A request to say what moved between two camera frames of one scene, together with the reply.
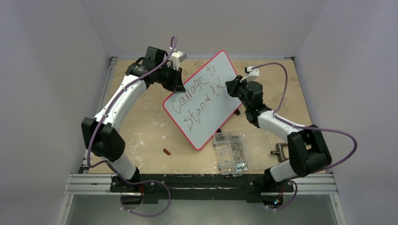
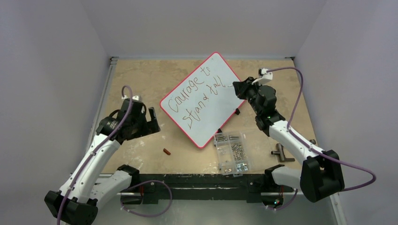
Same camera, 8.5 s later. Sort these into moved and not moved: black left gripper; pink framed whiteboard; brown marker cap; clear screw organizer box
Moved: black left gripper
Not moved: brown marker cap; pink framed whiteboard; clear screw organizer box
